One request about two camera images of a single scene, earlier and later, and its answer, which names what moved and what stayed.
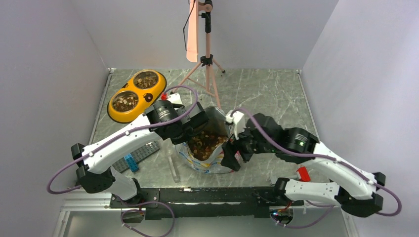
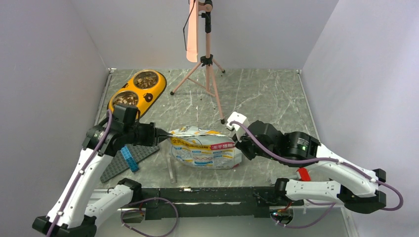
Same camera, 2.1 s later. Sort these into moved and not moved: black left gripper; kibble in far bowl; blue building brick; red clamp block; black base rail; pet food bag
Moved: black left gripper; pet food bag
Not moved: red clamp block; black base rail; kibble in far bowl; blue building brick
